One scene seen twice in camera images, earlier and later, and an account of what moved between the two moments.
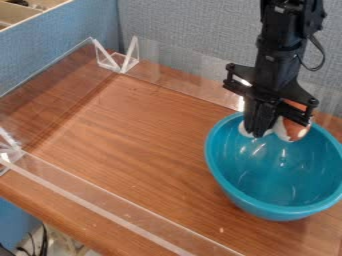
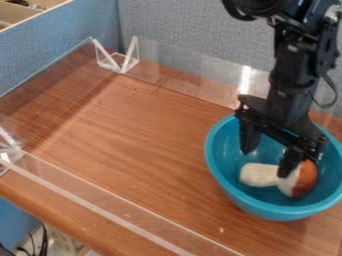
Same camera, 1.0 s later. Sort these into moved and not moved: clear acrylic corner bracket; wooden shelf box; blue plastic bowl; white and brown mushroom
Moved: white and brown mushroom
Not moved: clear acrylic corner bracket; blue plastic bowl; wooden shelf box
